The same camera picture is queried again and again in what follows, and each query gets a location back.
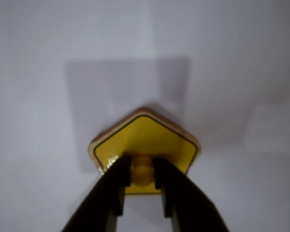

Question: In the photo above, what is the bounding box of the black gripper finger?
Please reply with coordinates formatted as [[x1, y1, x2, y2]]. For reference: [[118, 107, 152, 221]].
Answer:
[[152, 156, 230, 232], [61, 154, 132, 232]]

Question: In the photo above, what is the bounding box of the yellow pentagon puzzle piece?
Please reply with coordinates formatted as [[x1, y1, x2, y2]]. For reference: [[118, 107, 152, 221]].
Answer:
[[88, 106, 201, 195]]

